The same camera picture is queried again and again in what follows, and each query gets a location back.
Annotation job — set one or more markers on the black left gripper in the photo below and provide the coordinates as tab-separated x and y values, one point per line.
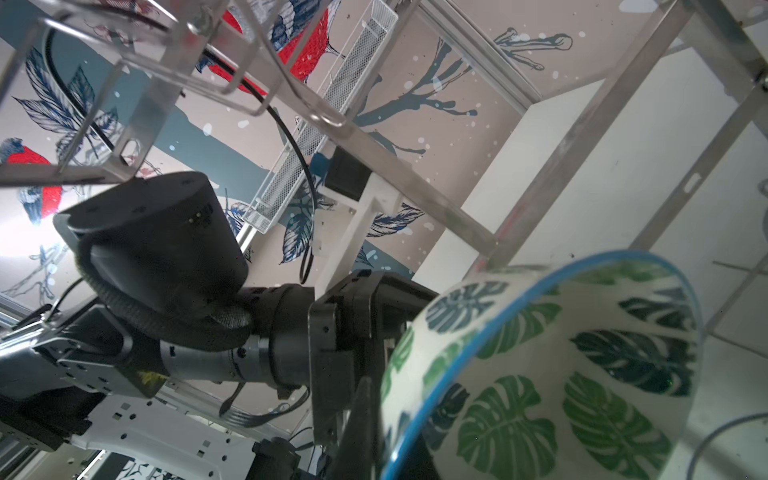
348	328

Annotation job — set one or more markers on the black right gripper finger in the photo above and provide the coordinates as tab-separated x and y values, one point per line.
359	451

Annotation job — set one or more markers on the green leaf pattern bowl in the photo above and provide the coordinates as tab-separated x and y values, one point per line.
581	371

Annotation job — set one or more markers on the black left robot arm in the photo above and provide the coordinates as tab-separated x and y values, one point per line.
171	303

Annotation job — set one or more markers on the silver two-tier dish rack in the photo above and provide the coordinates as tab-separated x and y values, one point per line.
450	131

